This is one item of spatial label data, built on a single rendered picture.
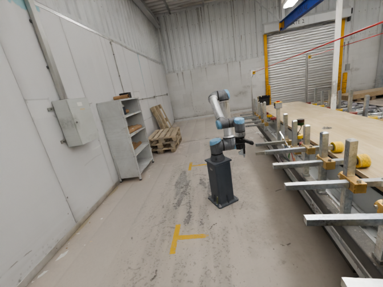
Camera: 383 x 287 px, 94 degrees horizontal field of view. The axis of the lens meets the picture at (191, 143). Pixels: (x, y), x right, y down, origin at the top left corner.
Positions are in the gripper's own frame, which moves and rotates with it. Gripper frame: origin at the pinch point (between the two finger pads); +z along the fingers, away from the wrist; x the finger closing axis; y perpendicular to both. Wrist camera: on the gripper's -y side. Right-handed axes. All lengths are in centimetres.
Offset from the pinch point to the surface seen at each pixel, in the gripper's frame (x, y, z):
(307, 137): 24, -44, -20
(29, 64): -27, 223, -125
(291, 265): 44, -26, 83
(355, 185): 81, -41, -14
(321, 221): 102, -17, -13
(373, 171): 58, -64, -7
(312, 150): 31, -44, -12
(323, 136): 49, -43, -28
